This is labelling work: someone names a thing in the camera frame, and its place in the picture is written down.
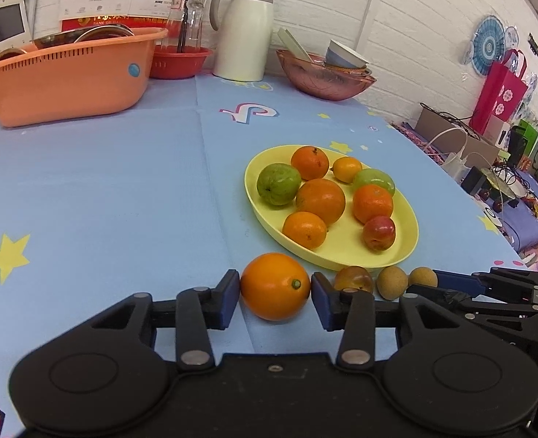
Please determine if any dark brown plum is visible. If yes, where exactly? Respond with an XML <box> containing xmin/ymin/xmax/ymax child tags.
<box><xmin>333</xmin><ymin>266</ymin><xmax>374</xmax><ymax>293</ymax></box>

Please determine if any brown longan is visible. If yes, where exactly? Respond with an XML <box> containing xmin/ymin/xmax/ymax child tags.
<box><xmin>376</xmin><ymin>266</ymin><xmax>408</xmax><ymax>301</ymax></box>
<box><xmin>408</xmin><ymin>267</ymin><xmax>438</xmax><ymax>288</ymax></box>

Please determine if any yellow orange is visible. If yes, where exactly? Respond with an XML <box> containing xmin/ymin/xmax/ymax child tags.
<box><xmin>240</xmin><ymin>253</ymin><xmax>310</xmax><ymax>321</ymax></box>

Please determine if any red plum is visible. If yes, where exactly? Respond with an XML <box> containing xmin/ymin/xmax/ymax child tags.
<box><xmin>362</xmin><ymin>216</ymin><xmax>396</xmax><ymax>251</ymax></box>

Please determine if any large front orange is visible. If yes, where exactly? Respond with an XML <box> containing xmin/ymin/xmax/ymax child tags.
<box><xmin>295</xmin><ymin>179</ymin><xmax>346</xmax><ymax>226</ymax></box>

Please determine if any green fruit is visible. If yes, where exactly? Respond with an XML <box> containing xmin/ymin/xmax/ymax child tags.
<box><xmin>351</xmin><ymin>168</ymin><xmax>396</xmax><ymax>196</ymax></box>
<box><xmin>256</xmin><ymin>163</ymin><xmax>302</xmax><ymax>207</ymax></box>

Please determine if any small orange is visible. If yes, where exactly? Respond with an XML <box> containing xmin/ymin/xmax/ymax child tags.
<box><xmin>331</xmin><ymin>156</ymin><xmax>363</xmax><ymax>184</ymax></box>

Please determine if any yellow plastic plate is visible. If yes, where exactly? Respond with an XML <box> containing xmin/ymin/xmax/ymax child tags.
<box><xmin>243</xmin><ymin>143</ymin><xmax>420</xmax><ymax>272</ymax></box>

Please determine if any cardboard box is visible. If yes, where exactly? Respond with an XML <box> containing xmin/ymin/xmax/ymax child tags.
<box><xmin>415</xmin><ymin>103</ymin><xmax>500</xmax><ymax>168</ymax></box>

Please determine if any blue patterned tablecloth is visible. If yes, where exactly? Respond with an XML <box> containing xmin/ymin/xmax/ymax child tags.
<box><xmin>0</xmin><ymin>75</ymin><xmax>519</xmax><ymax>437</ymax></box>

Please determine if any red gift bag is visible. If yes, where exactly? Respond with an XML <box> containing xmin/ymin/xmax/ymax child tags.
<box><xmin>469</xmin><ymin>49</ymin><xmax>529</xmax><ymax>135</ymax></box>

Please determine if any copper pink bowl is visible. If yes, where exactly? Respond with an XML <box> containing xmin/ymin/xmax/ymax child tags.
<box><xmin>276</xmin><ymin>50</ymin><xmax>377</xmax><ymax>102</ymax></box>

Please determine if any blue round fan decoration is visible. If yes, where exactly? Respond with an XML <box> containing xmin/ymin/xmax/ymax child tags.
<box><xmin>462</xmin><ymin>15</ymin><xmax>519</xmax><ymax>77</ymax></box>

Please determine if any red plastic basket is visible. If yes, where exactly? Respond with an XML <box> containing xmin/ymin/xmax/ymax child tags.
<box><xmin>150</xmin><ymin>45</ymin><xmax>212</xmax><ymax>80</ymax></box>

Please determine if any white blue cup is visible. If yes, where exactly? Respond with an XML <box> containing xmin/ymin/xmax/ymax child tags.
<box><xmin>324</xmin><ymin>40</ymin><xmax>368</xmax><ymax>69</ymax></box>

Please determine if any green white dish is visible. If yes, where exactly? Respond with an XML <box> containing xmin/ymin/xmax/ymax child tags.
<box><xmin>278</xmin><ymin>28</ymin><xmax>313</xmax><ymax>62</ymax></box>

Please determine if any glass pitcher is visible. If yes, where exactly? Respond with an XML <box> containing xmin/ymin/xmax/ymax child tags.
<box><xmin>167</xmin><ymin>0</ymin><xmax>205</xmax><ymax>53</ymax></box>

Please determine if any orange plastic basket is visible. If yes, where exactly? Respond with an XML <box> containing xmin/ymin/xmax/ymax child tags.
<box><xmin>0</xmin><ymin>28</ymin><xmax>167</xmax><ymax>128</ymax></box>

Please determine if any white thermos jug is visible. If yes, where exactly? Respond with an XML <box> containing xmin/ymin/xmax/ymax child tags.
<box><xmin>209</xmin><ymin>0</ymin><xmax>274</xmax><ymax>82</ymax></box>

